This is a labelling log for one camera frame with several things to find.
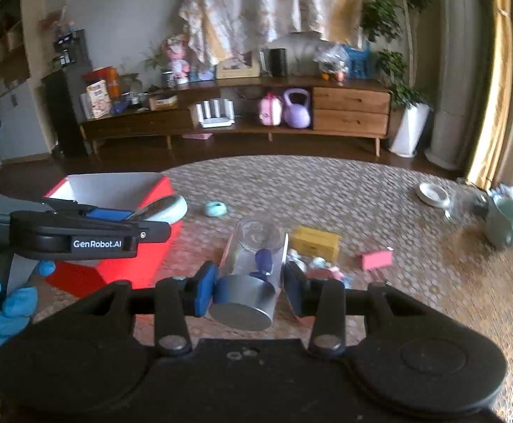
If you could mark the pink toy case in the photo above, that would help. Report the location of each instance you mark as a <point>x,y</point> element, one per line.
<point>270,111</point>

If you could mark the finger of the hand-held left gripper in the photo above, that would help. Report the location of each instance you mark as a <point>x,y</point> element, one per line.
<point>62,234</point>
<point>106,214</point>

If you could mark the flat pink packet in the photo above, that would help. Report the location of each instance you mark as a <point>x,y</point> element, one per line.
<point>198,136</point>

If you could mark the pink binder clip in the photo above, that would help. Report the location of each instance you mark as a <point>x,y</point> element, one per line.
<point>377,260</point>

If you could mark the orange bottle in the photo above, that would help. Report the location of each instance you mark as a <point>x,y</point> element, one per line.
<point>112,83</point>

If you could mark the clear jar with grey lid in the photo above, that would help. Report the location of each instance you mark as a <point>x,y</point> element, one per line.
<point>243,304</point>

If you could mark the patterned hanging cloth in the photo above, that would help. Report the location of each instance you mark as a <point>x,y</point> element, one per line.
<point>261,4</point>

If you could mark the pink and blue toy figure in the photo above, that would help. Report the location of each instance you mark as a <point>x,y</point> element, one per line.
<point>324,273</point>

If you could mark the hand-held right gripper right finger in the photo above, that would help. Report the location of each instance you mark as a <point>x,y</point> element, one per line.
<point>293,293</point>

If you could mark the yellow curtain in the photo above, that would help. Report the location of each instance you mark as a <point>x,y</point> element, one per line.
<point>494,75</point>

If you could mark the black cabinet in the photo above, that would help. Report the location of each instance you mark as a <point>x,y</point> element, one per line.
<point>65,110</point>

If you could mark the small potted plant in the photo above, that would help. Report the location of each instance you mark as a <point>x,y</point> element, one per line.
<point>155,59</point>

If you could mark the black speaker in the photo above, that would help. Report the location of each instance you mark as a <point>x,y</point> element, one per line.
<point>278,62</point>

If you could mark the green mug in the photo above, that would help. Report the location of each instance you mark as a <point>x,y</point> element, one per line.
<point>503,222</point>

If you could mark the clear plastic bag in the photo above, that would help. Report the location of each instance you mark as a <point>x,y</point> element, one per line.
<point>331,61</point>

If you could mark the white dish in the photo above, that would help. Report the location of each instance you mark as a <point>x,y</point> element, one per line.
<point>432,194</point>

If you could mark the purple kettlebell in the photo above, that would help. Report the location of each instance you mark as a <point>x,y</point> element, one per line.
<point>297,112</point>

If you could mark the grey bowl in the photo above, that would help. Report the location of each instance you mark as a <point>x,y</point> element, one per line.
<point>168,209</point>

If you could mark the blue bag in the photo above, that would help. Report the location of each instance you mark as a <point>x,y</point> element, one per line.
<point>360,61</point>

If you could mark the person's left hand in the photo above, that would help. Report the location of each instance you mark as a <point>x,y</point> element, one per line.
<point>14,310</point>

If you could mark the small cardboard box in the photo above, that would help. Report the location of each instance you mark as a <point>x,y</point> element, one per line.
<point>163,102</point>

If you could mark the white rabbit toy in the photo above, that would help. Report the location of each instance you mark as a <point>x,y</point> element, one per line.
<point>298,257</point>

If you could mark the clear drinking glass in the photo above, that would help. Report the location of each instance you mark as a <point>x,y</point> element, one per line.
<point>457,202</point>

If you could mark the grey curtain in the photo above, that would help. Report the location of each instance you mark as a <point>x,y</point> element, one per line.
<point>457,75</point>

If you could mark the white router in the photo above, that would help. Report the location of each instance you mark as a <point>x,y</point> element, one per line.
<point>214,114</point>

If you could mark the printed carton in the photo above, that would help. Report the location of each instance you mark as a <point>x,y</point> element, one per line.
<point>98,99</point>

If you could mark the wooden picture frame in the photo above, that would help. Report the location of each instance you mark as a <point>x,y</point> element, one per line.
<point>238,68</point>

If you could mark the wooden sideboard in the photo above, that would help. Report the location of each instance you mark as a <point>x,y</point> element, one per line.
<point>349,105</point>

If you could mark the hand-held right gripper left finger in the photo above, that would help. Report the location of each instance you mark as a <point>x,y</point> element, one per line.
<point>202,288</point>

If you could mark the pink doll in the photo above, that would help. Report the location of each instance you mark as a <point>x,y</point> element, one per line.
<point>178,59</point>

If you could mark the red box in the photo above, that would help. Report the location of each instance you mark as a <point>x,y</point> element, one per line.
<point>120,268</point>

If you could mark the potted tree in white pot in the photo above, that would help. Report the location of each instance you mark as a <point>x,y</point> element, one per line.
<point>410,127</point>

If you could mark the yellow box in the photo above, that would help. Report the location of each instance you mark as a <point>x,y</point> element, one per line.
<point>316,242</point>

